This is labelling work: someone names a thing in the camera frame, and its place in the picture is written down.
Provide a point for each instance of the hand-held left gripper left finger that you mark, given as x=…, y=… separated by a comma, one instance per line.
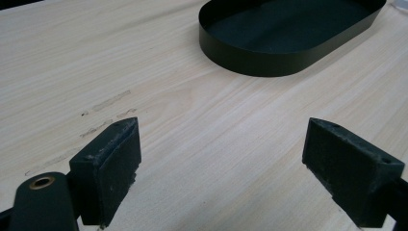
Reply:
x=109, y=173

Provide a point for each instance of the clear plastic object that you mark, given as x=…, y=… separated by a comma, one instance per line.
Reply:
x=401, y=4

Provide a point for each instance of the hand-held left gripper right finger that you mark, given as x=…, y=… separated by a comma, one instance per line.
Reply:
x=349, y=170

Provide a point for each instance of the black oval tray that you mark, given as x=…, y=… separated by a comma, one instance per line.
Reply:
x=282, y=35

